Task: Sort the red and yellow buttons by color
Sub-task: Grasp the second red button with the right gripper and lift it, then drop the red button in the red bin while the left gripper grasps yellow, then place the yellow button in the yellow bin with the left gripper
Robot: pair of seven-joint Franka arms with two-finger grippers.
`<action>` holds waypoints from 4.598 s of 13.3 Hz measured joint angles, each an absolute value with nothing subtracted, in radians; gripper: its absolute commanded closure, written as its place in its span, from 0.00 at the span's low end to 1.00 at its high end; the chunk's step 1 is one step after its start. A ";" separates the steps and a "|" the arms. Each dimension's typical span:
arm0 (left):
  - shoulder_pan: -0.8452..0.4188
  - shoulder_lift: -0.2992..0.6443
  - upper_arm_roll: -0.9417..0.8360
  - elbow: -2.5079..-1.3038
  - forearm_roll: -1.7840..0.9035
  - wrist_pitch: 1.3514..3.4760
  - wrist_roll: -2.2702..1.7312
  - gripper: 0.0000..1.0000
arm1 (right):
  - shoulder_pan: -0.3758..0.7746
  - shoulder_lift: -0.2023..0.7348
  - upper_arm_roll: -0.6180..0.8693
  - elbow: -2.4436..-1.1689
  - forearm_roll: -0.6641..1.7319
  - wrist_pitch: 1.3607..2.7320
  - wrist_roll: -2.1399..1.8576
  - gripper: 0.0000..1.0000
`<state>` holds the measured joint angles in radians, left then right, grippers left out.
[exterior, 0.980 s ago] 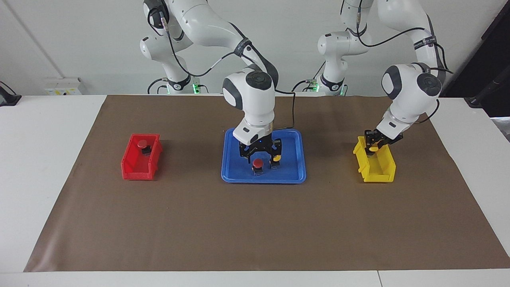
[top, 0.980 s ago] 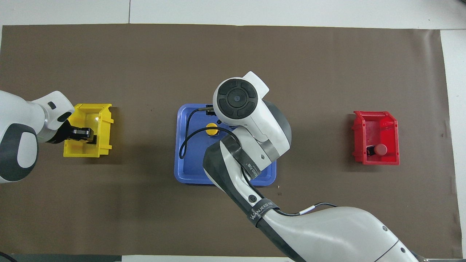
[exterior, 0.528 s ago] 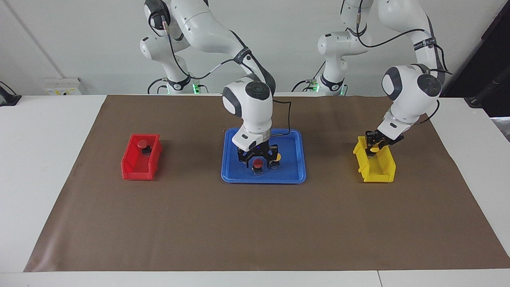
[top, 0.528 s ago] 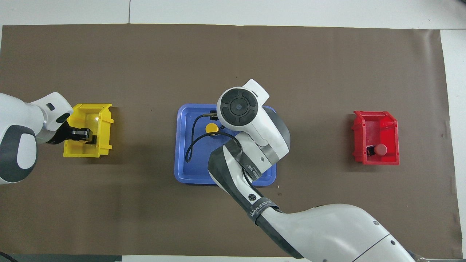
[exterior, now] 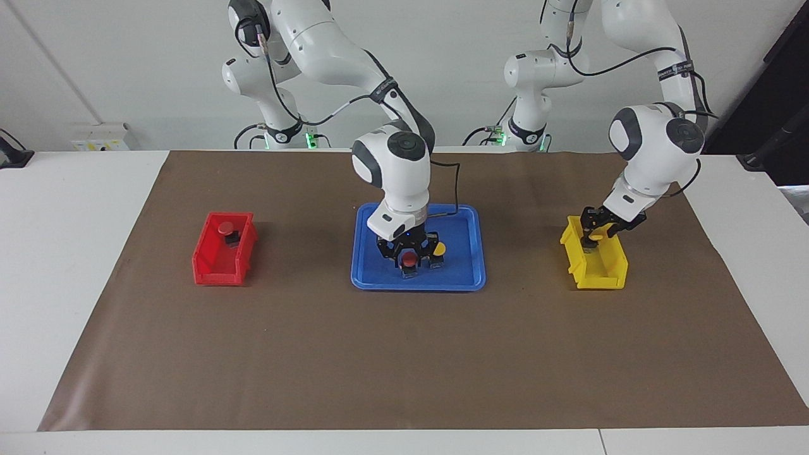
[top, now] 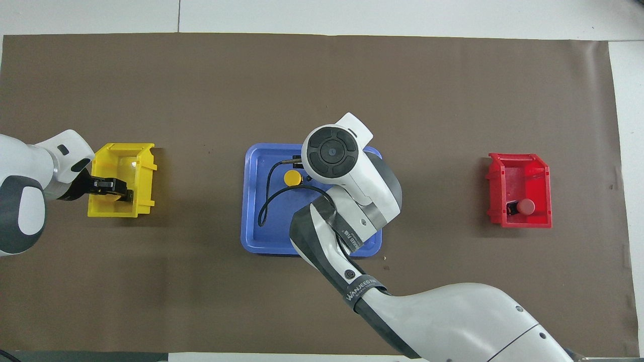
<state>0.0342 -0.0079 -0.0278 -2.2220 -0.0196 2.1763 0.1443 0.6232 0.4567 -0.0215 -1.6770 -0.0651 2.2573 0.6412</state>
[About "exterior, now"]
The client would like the blue plastic tray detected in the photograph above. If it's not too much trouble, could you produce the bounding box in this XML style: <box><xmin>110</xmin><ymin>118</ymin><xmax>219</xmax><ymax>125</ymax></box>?
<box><xmin>351</xmin><ymin>203</ymin><xmax>487</xmax><ymax>292</ymax></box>

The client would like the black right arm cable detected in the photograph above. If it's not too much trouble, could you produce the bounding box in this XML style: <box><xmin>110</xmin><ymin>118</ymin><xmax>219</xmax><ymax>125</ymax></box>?
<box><xmin>235</xmin><ymin>16</ymin><xmax>461</xmax><ymax>219</ymax></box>

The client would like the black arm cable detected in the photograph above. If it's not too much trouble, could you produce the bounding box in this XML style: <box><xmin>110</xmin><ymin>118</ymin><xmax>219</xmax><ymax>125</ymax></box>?
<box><xmin>235</xmin><ymin>16</ymin><xmax>461</xmax><ymax>219</ymax></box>
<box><xmin>542</xmin><ymin>0</ymin><xmax>720</xmax><ymax>197</ymax></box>

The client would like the black base cable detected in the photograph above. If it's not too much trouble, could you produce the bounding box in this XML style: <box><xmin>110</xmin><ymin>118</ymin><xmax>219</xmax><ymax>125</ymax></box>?
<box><xmin>463</xmin><ymin>98</ymin><xmax>516</xmax><ymax>147</ymax></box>
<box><xmin>234</xmin><ymin>124</ymin><xmax>269</xmax><ymax>150</ymax></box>

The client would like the black stand pole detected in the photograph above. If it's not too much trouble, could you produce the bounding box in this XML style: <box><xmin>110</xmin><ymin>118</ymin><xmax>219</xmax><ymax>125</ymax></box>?
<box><xmin>736</xmin><ymin>123</ymin><xmax>809</xmax><ymax>173</ymax></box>

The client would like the red plastic storage bin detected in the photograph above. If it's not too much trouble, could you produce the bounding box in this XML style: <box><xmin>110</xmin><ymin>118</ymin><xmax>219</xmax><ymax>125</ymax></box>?
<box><xmin>192</xmin><ymin>211</ymin><xmax>259</xmax><ymax>287</ymax></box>

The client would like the white wall socket box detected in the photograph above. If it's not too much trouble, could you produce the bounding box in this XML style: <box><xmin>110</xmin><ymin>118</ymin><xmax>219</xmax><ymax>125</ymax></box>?
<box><xmin>71</xmin><ymin>123</ymin><xmax>132</xmax><ymax>152</ymax></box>

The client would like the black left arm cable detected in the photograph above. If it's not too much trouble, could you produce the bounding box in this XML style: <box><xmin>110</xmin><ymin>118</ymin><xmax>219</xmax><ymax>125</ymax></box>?
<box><xmin>542</xmin><ymin>0</ymin><xmax>720</xmax><ymax>197</ymax></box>

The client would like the dark panel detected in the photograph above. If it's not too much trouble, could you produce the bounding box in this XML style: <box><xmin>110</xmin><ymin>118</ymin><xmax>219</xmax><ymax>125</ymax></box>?
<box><xmin>702</xmin><ymin>0</ymin><xmax>809</xmax><ymax>187</ymax></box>

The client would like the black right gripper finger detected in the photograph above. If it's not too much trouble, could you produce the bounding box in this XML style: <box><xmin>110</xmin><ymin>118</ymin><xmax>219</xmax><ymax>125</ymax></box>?
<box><xmin>416</xmin><ymin>234</ymin><xmax>441</xmax><ymax>269</ymax></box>
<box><xmin>377</xmin><ymin>239</ymin><xmax>406</xmax><ymax>277</ymax></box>

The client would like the black clamp with cable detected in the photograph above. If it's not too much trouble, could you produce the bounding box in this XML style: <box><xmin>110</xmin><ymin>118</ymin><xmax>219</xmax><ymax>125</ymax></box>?
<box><xmin>0</xmin><ymin>128</ymin><xmax>34</xmax><ymax>169</ymax></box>

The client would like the brown paper table mat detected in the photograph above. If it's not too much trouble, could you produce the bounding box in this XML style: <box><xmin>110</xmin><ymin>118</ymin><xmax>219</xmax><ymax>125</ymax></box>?
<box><xmin>38</xmin><ymin>150</ymin><xmax>809</xmax><ymax>432</ymax></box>

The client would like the yellow plastic storage bin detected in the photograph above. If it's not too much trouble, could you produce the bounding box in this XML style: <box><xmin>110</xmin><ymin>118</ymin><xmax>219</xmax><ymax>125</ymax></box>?
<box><xmin>559</xmin><ymin>215</ymin><xmax>630</xmax><ymax>291</ymax></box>

